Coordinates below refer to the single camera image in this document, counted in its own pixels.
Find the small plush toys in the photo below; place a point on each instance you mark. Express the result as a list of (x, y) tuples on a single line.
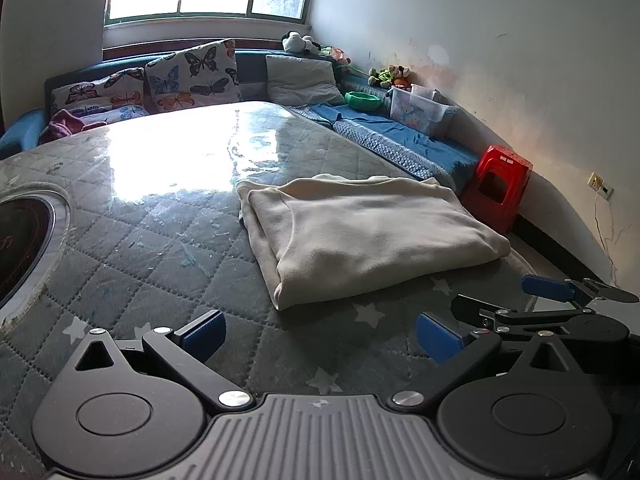
[(393, 76)]

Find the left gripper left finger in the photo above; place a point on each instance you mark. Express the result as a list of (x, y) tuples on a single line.
[(183, 353)]

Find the cream white garment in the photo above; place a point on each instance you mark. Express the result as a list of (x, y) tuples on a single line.
[(327, 237)]

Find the grey cushion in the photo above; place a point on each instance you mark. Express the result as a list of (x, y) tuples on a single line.
[(295, 81)]

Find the pink green plush toy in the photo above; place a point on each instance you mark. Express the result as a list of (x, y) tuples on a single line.
[(335, 54)]

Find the small butterfly pillow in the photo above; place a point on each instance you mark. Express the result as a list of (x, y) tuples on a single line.
[(114, 98)]

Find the red plastic stool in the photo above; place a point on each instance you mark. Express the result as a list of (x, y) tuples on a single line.
[(494, 193)]

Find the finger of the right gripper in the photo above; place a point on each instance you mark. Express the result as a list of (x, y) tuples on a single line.
[(575, 292), (482, 314)]

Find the panda plush toy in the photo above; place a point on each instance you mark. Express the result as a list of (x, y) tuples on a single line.
[(293, 42)]

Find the large butterfly pillow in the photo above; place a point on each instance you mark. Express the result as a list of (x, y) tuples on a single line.
[(200, 76)]

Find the blue sofa cover cloth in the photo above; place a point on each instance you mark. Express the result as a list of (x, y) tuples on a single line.
[(450, 163)]

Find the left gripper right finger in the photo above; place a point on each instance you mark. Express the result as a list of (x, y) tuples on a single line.
[(458, 358)]

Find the green plastic bowl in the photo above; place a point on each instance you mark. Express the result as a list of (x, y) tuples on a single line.
[(362, 101)]

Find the white wall socket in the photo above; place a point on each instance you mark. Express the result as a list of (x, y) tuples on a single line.
[(600, 186)]

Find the black induction cooktop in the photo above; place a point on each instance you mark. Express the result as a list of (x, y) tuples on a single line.
[(26, 228)]

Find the clear plastic storage box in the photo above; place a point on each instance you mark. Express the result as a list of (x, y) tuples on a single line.
[(421, 114)]

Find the magenta cloth on sofa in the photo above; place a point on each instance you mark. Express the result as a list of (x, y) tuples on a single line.
[(64, 124)]

